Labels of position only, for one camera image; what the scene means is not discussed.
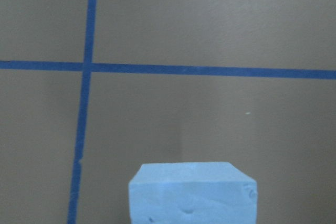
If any light blue foam block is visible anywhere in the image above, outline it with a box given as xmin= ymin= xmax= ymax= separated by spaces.
xmin=128 ymin=162 xmax=258 ymax=223

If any brown paper table cover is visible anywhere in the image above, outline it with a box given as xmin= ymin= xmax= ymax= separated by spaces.
xmin=1 ymin=0 xmax=335 ymax=223

